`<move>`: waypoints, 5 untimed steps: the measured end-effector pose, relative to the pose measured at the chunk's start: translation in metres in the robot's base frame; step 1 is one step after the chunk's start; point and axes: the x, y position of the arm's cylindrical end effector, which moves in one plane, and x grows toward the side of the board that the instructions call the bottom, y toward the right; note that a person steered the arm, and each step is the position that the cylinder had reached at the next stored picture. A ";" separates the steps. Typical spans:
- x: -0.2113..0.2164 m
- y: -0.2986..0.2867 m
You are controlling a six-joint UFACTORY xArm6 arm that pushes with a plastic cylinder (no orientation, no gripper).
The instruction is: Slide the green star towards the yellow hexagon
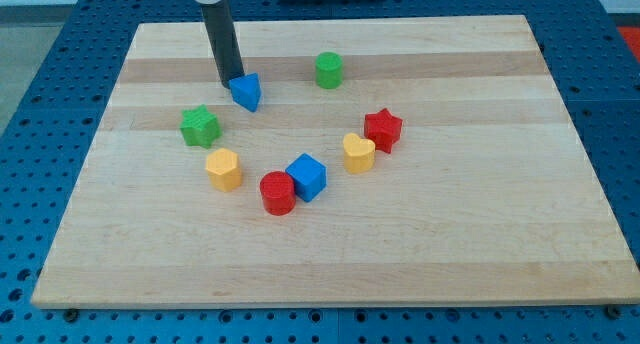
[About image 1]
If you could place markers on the red star block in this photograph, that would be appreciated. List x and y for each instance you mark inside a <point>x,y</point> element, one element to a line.
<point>383,128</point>

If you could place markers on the yellow hexagon block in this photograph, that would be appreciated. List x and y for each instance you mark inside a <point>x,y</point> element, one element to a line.
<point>224,170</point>

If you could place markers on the green star block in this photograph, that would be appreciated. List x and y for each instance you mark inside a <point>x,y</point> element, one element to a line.
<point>200,127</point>

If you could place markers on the blue cube block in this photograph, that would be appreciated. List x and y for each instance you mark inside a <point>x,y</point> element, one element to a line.
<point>309,176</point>

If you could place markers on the yellow heart block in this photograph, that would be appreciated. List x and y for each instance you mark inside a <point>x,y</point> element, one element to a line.
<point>358,153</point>

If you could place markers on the red cylinder block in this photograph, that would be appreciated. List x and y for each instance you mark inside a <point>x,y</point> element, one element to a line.
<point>278,193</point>

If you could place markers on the wooden board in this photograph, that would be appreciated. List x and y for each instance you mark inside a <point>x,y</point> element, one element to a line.
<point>487,199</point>

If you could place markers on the green cylinder block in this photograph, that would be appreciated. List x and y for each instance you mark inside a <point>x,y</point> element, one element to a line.
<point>328,70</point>

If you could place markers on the blue triangle block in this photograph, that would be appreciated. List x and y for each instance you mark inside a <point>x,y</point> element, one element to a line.
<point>246,91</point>

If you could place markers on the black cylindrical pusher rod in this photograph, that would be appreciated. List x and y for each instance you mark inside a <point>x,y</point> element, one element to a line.
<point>221,32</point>

